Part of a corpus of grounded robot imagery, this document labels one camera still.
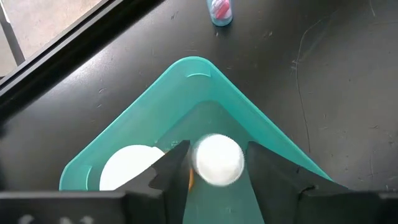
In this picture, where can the small white-capped orange pill bottle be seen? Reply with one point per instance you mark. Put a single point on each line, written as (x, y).
(217, 160)

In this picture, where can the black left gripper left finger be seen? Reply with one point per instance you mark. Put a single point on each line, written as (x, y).
(161, 193)

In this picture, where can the large white-capped orange pill bottle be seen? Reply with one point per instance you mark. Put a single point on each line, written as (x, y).
(127, 168)

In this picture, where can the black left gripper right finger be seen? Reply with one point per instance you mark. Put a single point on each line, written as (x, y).
(289, 193)

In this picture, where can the teal plastic bin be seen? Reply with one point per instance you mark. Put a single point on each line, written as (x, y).
(174, 102)

